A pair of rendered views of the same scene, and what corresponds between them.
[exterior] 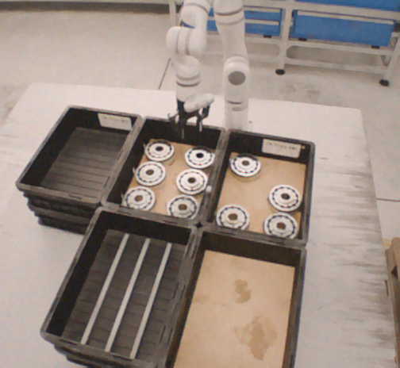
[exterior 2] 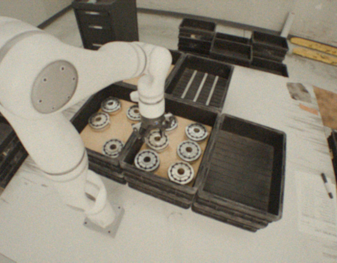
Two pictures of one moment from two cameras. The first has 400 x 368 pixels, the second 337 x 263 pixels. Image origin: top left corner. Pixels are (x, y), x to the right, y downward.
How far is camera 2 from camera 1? 136 cm
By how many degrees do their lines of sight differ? 78
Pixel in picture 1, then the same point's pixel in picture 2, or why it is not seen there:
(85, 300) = (220, 91)
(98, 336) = (210, 80)
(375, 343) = not seen: hidden behind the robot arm
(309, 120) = (27, 232)
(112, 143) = (224, 195)
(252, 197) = (118, 130)
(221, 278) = not seen: hidden behind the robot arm
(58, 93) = not seen: outside the picture
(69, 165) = (256, 175)
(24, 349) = (245, 99)
